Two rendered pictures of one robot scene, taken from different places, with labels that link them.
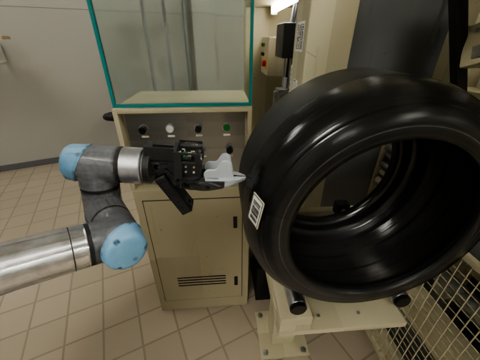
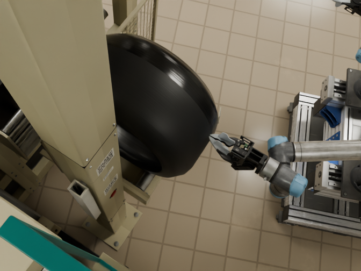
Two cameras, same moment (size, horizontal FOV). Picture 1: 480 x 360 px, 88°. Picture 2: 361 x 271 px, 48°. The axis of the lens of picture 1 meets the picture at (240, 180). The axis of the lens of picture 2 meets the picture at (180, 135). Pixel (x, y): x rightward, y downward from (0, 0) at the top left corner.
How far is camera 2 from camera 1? 1.48 m
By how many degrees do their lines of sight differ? 79
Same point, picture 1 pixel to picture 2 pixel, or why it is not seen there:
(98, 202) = not seen: hidden behind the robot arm
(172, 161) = (251, 151)
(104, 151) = (286, 169)
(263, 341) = (130, 222)
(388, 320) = not seen: hidden behind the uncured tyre
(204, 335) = (171, 263)
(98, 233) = (289, 144)
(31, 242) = (313, 146)
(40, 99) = not seen: outside the picture
